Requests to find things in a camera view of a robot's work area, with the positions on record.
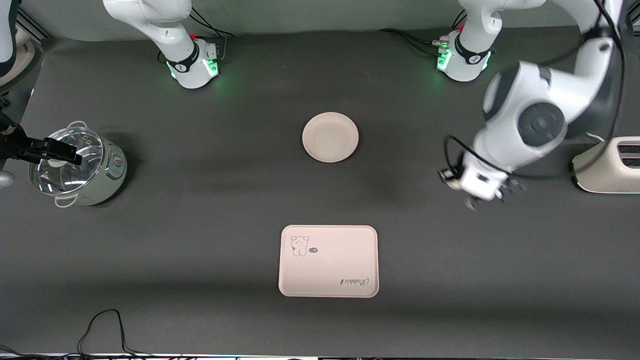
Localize beige round object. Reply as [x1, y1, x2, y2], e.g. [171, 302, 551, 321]
[0, 37, 37, 94]

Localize pale green electric cooking pot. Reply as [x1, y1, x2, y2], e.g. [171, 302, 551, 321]
[28, 120, 128, 208]

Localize thin black loose cable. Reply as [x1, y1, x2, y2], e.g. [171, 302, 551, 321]
[75, 308, 151, 359]

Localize black left arm wrist cable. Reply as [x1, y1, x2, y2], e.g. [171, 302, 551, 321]
[443, 0, 627, 181]

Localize round beige plate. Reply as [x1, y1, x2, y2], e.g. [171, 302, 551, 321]
[301, 111, 360, 164]

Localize glass pot lid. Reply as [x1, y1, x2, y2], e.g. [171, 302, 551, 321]
[28, 127, 105, 196]

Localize black left arm base cables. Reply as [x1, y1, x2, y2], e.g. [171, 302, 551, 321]
[376, 11, 468, 57]

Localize dark grey table mat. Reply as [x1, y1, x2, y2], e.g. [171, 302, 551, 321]
[0, 20, 640, 357]

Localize black right arm base cables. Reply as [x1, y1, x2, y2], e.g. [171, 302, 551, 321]
[188, 7, 236, 62]

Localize black arm base cables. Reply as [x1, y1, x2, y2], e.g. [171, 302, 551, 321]
[376, 11, 468, 57]
[188, 7, 236, 62]

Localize cream white toaster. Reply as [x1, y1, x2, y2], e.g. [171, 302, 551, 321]
[571, 136, 640, 195]

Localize beige rabbit print tray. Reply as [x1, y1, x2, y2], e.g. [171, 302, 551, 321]
[278, 224, 380, 299]

